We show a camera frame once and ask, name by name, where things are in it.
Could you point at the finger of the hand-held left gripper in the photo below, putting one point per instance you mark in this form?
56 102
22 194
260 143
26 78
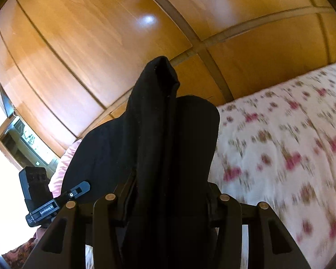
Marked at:
77 189

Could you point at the floral bed sheet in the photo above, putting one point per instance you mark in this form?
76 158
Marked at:
282 151

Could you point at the dark red patterned cloth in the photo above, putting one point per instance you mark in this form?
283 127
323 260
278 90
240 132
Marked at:
19 253

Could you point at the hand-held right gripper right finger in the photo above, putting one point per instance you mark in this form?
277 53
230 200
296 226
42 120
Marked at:
235 229

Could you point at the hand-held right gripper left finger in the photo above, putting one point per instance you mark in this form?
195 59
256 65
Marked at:
106 229

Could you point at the pink pillow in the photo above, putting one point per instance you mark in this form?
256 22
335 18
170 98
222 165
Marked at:
61 171

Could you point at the black pants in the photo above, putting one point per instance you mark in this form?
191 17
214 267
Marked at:
162 151

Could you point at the wooden framed window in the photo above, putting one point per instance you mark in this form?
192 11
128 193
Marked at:
22 143

